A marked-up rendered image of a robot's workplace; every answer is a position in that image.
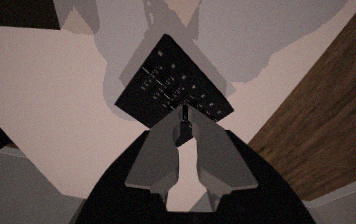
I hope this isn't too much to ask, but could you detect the black lighting desk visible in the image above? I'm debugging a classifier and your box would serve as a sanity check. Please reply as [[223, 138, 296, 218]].
[[114, 34, 234, 148]]

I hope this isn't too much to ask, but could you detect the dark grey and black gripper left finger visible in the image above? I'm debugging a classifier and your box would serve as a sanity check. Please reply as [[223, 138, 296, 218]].
[[75, 104, 185, 224]]

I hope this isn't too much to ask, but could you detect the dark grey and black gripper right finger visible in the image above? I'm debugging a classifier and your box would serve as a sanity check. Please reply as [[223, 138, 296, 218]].
[[185, 104, 316, 224]]

